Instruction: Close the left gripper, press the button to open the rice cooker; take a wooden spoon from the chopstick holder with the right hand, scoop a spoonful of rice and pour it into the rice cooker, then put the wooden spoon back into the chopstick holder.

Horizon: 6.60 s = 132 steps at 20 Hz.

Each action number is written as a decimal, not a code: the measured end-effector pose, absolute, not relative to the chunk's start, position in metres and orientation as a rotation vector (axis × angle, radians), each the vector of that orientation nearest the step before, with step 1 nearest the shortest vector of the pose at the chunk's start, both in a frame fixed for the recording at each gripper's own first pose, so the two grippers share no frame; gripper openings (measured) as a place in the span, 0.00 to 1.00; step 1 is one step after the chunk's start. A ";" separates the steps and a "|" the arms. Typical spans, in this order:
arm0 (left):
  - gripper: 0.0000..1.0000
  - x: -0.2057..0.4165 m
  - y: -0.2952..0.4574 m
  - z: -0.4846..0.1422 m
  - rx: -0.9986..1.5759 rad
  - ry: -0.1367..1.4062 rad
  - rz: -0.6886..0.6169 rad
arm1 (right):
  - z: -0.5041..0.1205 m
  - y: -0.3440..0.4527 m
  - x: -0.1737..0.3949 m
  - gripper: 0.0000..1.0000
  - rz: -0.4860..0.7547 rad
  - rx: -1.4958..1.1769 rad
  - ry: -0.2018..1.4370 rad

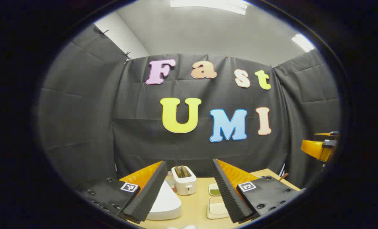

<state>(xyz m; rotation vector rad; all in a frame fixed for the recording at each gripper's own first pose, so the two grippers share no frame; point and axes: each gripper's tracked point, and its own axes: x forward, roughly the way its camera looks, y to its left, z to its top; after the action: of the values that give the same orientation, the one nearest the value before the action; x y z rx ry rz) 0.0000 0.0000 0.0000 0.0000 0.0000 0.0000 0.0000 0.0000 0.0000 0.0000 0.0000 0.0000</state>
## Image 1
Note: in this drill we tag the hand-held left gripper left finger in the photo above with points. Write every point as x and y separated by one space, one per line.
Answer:
150 194

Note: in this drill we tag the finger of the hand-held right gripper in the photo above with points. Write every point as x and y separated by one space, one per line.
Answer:
324 135
313 149

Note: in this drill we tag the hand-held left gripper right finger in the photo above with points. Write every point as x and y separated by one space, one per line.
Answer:
227 194

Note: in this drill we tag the clear container of rice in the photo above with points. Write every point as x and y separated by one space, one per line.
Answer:
217 208

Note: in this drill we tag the white rice cooker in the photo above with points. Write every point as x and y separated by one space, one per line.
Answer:
168 203

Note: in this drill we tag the white divided dish of beans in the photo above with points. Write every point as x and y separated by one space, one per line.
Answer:
214 190

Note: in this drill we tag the clear bottle with red label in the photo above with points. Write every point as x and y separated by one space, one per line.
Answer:
170 181

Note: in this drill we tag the brown bread slice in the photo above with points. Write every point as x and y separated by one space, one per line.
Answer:
178 171
185 170

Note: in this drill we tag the white toaster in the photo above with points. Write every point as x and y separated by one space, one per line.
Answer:
185 186

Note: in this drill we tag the black backdrop cloth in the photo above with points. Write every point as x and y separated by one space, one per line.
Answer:
138 133

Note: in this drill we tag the small ceiling light panel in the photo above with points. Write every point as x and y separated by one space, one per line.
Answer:
303 42

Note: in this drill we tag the long ceiling light panel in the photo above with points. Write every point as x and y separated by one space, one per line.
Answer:
208 4

